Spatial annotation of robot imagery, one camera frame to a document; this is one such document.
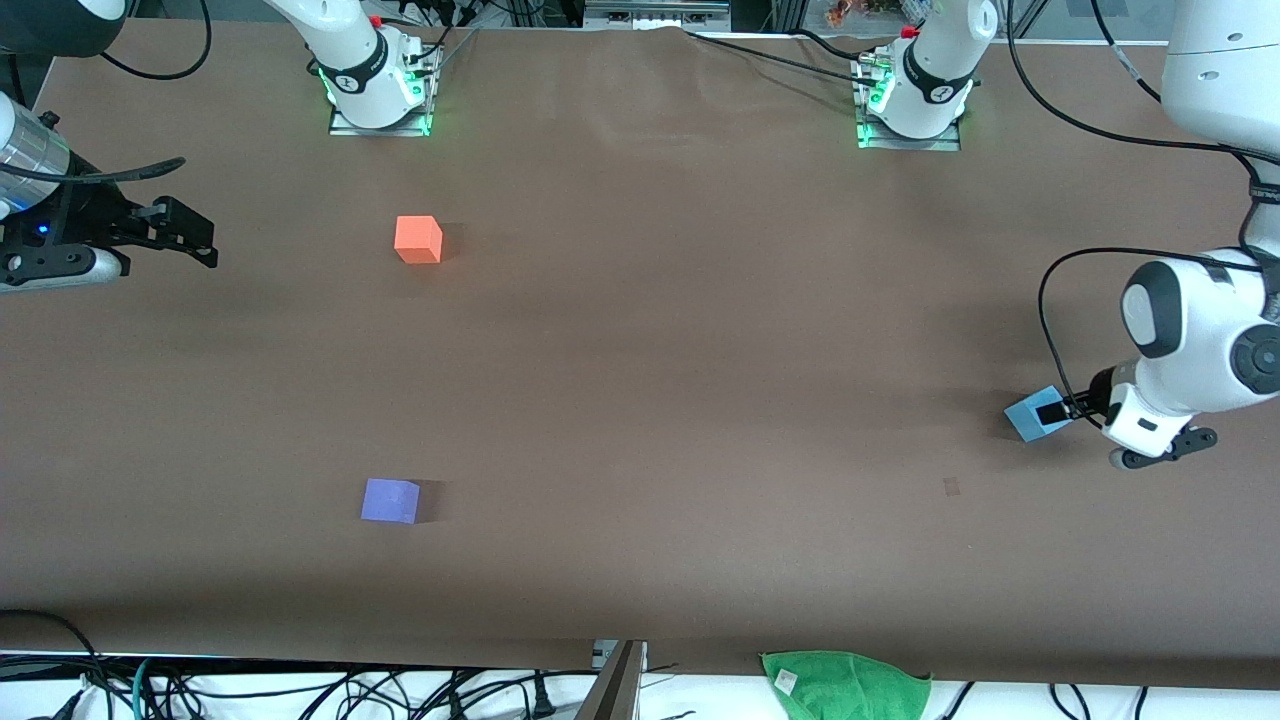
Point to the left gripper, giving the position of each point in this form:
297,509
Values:
1098,387

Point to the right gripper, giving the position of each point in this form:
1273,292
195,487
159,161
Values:
82,222

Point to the light blue block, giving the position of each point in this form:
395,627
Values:
1022,415

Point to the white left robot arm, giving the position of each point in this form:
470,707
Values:
1200,330

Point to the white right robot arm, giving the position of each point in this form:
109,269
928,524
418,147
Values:
355,55

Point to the orange block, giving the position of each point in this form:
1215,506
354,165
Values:
418,240

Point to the purple block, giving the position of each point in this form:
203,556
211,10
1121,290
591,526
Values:
388,500

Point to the green cloth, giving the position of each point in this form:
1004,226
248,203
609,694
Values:
850,690

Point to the brown table cover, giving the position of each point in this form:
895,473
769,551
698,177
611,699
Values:
640,400

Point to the colourful toy pile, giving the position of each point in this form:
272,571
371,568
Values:
845,12

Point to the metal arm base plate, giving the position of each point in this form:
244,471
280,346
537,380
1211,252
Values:
940,146
350,130

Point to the grey metal frame part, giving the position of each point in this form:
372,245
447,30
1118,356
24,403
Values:
655,14

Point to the aluminium profile post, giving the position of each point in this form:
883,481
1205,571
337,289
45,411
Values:
615,692

